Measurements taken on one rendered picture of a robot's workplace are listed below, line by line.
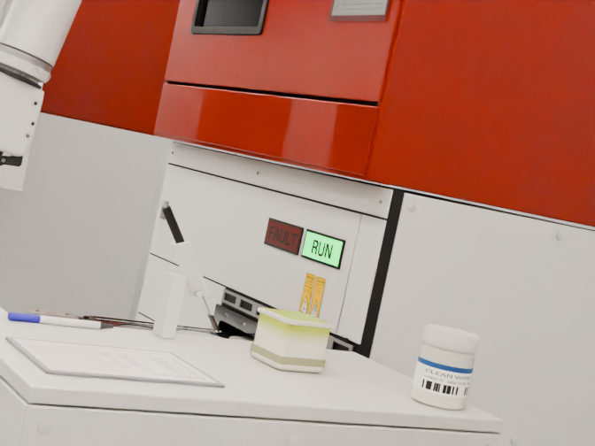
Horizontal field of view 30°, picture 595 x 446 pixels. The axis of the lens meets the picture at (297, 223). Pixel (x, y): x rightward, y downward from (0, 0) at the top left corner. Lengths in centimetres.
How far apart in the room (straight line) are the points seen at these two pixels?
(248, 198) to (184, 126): 25
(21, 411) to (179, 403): 17
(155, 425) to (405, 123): 71
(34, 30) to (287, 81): 53
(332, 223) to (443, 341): 47
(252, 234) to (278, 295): 16
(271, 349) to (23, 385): 41
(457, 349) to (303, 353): 20
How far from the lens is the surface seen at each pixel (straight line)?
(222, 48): 215
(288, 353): 142
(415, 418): 136
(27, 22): 155
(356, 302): 172
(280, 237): 193
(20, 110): 156
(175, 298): 149
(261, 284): 197
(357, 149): 169
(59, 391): 113
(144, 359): 131
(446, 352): 140
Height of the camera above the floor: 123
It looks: 3 degrees down
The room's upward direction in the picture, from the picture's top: 12 degrees clockwise
